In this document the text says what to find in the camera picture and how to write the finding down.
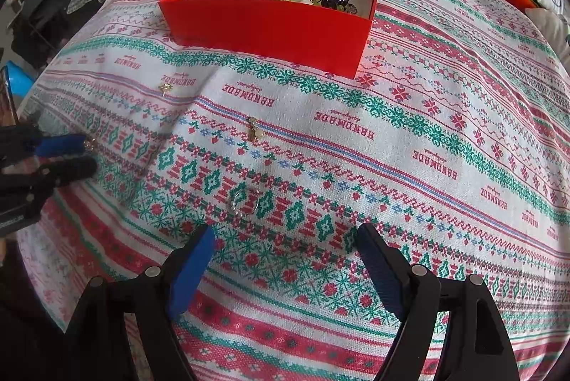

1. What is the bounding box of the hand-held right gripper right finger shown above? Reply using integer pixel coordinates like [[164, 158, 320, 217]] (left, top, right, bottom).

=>
[[357, 223, 522, 381]]

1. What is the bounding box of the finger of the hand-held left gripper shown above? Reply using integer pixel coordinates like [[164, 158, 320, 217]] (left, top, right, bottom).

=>
[[0, 126, 88, 160], [26, 157, 99, 195]]

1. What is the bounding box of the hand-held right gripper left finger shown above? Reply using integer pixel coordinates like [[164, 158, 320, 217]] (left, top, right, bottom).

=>
[[62, 225, 217, 381]]

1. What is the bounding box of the clear ring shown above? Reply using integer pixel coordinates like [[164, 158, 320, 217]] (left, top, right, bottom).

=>
[[227, 187, 263, 217]]

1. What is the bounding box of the red cardboard box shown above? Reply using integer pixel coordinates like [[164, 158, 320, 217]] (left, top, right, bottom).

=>
[[159, 0, 380, 80]]

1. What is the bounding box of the blue plastic object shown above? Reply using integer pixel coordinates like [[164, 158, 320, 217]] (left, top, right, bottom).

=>
[[0, 61, 34, 97]]

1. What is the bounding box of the red green patterned cloth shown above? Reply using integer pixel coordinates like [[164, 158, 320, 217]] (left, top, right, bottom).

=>
[[15, 0, 570, 381]]

